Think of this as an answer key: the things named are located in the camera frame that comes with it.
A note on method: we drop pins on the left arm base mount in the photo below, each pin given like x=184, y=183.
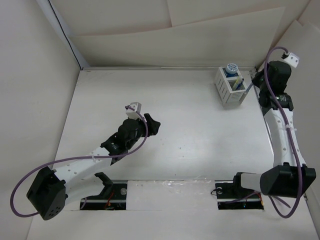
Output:
x=112, y=197

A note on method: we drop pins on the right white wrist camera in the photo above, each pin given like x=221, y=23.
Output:
x=291, y=59

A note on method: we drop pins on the clear light-blue pen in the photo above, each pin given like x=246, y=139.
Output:
x=248, y=88

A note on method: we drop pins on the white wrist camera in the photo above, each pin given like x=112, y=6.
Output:
x=291, y=59
x=133, y=110

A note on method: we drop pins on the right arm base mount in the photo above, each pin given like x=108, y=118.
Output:
x=230, y=195

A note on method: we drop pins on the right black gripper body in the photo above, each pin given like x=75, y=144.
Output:
x=263, y=88

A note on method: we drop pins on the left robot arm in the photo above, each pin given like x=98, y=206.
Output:
x=84, y=176

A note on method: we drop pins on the blue patterned tape roll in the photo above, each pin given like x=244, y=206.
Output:
x=231, y=70

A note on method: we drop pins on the yellow pen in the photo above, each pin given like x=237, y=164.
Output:
x=239, y=83

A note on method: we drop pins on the blue gel pen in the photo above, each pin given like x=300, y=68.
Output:
x=238, y=86

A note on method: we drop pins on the white two-compartment organizer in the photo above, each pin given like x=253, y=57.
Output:
x=230, y=89

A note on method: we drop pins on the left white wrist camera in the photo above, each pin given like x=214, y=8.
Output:
x=133, y=110

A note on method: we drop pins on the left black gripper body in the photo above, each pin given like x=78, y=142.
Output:
x=141, y=131

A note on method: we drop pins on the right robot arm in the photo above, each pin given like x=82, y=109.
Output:
x=289, y=177

